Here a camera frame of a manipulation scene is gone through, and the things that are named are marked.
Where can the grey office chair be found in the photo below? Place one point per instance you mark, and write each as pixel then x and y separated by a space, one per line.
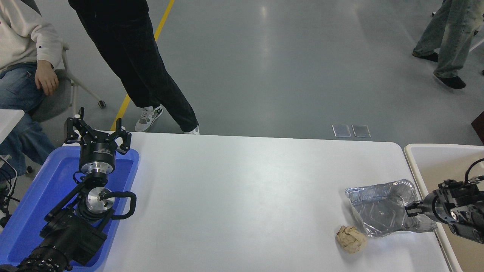
pixel 56 104

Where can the crumpled tan paper ball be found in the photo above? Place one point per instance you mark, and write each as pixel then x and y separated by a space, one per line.
pixel 351 240

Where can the seated person's hand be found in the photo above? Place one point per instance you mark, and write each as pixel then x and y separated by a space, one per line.
pixel 47 79

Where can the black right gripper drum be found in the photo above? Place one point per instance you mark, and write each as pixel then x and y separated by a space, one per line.
pixel 431 207

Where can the blue plastic tray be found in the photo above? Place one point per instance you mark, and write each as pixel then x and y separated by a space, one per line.
pixel 41 189

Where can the large pale bin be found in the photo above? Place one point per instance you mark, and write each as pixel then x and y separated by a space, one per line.
pixel 427 162

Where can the dark brown box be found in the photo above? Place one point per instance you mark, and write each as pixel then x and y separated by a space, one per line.
pixel 479 128

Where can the foil tray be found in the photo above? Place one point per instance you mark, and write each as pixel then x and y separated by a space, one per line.
pixel 382 209

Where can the standing person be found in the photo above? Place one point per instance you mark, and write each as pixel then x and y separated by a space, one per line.
pixel 132 49

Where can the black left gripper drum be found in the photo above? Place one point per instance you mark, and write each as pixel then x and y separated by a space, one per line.
pixel 97 151

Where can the clear floor plate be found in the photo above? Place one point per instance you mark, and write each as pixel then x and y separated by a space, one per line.
pixel 341 130
pixel 361 130

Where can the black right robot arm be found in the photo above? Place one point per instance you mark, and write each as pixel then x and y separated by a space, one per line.
pixel 467 211

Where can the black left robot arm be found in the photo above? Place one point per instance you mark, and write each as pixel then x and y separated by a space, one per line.
pixel 68 234

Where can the seated person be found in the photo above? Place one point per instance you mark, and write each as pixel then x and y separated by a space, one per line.
pixel 19 41

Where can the small white side table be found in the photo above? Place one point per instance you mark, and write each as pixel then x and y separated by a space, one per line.
pixel 9 119

